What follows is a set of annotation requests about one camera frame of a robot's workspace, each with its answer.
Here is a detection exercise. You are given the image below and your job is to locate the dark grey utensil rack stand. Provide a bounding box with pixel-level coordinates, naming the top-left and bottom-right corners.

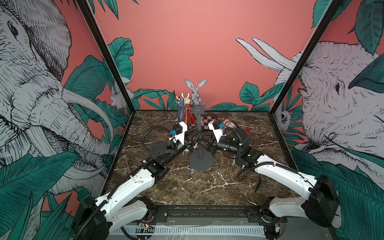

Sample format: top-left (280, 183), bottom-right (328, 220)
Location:
top-left (189, 103), bottom-right (214, 171)

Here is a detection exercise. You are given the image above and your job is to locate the cream utensil rack stand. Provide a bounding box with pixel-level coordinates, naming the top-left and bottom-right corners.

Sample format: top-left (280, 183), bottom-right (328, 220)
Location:
top-left (176, 93), bottom-right (191, 124)

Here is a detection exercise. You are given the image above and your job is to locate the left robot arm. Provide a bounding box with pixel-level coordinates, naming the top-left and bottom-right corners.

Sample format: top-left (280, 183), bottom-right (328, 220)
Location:
top-left (72, 130), bottom-right (202, 240)

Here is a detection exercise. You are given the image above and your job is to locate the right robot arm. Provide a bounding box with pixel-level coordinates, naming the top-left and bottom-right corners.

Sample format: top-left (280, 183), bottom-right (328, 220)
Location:
top-left (208, 124), bottom-right (340, 228)

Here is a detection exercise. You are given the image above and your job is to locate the playing card box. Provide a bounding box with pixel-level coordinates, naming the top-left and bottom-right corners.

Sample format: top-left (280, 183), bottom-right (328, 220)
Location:
top-left (223, 120), bottom-right (236, 128)

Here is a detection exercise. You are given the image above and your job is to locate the chessboard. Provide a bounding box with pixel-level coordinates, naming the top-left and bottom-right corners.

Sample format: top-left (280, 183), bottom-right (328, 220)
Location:
top-left (201, 115), bottom-right (217, 131)

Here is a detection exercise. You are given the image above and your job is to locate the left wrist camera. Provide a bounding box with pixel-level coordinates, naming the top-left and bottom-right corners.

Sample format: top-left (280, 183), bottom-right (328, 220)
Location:
top-left (169, 122), bottom-right (188, 145)

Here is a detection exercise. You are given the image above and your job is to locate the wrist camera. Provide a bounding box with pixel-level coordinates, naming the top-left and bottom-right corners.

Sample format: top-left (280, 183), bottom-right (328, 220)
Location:
top-left (208, 120), bottom-right (225, 142)
top-left (169, 122), bottom-right (188, 145)

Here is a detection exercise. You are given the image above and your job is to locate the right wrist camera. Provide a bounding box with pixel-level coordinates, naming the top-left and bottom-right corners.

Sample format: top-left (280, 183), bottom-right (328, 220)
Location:
top-left (208, 120), bottom-right (225, 142)

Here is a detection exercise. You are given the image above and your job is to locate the white slotted cable duct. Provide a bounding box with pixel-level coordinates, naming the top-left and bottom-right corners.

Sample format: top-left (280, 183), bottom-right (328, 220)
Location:
top-left (124, 225), bottom-right (266, 238)

